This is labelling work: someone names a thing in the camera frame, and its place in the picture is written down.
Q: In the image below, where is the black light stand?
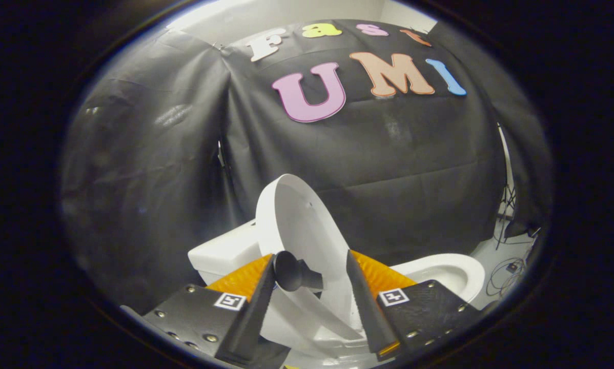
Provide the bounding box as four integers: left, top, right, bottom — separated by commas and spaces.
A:
494, 126, 518, 252

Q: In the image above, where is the white toilet bowl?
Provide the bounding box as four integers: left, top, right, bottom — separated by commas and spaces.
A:
286, 253, 486, 368

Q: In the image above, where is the white toilet lid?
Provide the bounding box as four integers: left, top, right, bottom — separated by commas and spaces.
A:
255, 173, 372, 359

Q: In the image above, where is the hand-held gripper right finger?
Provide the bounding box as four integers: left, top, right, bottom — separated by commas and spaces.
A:
346, 250, 484, 359

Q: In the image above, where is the black floor cable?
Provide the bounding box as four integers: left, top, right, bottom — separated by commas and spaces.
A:
485, 258, 527, 298

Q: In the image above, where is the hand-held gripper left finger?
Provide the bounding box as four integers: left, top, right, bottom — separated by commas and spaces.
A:
120, 254, 278, 367

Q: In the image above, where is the black lid handle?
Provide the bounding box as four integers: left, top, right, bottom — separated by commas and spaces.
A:
273, 251, 324, 293

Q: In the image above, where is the black backdrop cloth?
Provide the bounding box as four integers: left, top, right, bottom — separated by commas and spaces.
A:
430, 23, 554, 239
220, 19, 507, 267
61, 28, 236, 313

